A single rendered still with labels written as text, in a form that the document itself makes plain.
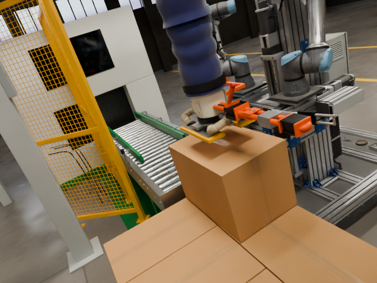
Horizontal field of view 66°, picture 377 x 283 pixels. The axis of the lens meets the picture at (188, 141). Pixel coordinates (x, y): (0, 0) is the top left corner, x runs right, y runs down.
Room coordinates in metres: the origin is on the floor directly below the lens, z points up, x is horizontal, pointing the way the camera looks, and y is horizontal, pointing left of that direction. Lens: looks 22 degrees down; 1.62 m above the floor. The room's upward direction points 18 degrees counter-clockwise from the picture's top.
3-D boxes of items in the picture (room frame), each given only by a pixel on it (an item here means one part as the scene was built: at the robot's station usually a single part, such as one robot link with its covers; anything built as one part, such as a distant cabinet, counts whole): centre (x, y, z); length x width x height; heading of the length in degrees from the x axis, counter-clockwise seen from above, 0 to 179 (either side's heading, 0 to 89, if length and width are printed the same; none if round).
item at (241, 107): (1.25, -0.25, 1.18); 0.10 x 0.08 x 0.06; 110
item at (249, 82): (2.10, -0.52, 1.09); 0.15 x 0.15 x 0.10
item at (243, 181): (1.49, -0.17, 0.74); 0.60 x 0.40 x 0.40; 22
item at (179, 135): (3.37, 0.28, 0.60); 1.60 x 0.11 x 0.09; 21
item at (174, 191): (1.85, -0.02, 0.58); 0.70 x 0.03 x 0.06; 111
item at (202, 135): (1.45, -0.08, 1.08); 0.34 x 0.10 x 0.05; 20
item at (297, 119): (0.92, -0.37, 1.18); 0.08 x 0.07 x 0.05; 20
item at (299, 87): (1.64, -0.70, 1.09); 0.15 x 0.15 x 0.10
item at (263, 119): (1.05, -0.33, 1.17); 0.07 x 0.07 x 0.04; 20
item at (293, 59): (1.63, -0.71, 1.20); 0.13 x 0.12 x 0.14; 47
